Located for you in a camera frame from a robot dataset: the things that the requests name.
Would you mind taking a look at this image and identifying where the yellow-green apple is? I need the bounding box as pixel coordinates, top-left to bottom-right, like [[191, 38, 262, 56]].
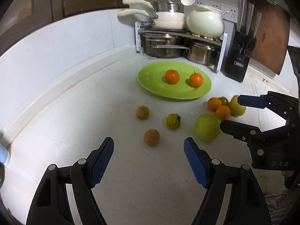
[[228, 95, 247, 117]]

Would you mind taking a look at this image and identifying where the dark green tomato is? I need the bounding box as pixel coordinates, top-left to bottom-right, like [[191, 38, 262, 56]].
[[219, 97, 229, 106]]

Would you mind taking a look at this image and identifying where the large green apple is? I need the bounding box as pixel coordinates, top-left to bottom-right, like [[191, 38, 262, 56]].
[[195, 114, 221, 142]]

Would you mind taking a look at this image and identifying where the small green tomato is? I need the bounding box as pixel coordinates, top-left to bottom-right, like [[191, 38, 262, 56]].
[[166, 113, 181, 130]]

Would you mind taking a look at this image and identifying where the brown longan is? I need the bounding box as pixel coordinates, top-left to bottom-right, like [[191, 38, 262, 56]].
[[135, 106, 150, 120], [143, 129, 160, 146]]

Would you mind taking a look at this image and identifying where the person's hand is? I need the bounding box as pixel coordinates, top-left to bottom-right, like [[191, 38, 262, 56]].
[[281, 171, 294, 178]]

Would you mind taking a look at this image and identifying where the black knife block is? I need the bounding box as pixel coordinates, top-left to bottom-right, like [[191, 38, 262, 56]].
[[224, 0, 262, 83]]

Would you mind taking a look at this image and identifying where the wooden cutting board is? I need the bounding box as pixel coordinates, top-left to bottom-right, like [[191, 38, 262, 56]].
[[247, 0, 290, 75]]

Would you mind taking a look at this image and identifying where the orange tangerine with stem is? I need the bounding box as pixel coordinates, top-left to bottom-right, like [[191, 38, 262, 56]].
[[189, 72, 204, 87]]

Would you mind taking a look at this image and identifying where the steel pot under rack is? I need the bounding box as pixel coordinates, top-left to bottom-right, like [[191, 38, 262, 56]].
[[186, 42, 221, 66]]

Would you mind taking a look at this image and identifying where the white ceramic pot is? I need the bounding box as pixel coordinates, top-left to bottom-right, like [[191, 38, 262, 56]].
[[186, 5, 229, 39]]

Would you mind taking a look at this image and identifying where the green plate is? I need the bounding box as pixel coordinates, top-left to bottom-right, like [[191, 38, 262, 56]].
[[137, 61, 212, 100]]

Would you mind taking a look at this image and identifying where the steel pan under rack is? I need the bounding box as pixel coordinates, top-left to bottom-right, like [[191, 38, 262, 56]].
[[142, 33, 190, 59]]

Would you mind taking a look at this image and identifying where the cream saucepan lower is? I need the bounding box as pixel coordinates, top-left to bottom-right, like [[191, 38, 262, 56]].
[[118, 9, 187, 31]]

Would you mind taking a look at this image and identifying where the steel pot with lid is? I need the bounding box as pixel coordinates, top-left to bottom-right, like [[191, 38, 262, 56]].
[[153, 0, 184, 13]]

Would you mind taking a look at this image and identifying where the white metal pot rack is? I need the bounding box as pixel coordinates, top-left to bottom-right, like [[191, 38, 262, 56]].
[[135, 21, 228, 73]]

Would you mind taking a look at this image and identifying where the wall power socket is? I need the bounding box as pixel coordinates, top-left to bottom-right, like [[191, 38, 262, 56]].
[[195, 0, 238, 23]]

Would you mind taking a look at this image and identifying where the cream saucepan upper handle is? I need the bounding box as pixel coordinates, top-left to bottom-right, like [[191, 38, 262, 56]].
[[122, 0, 156, 12]]

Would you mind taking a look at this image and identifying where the brown window frame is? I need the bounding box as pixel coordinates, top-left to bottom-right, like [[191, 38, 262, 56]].
[[1, 0, 124, 54]]

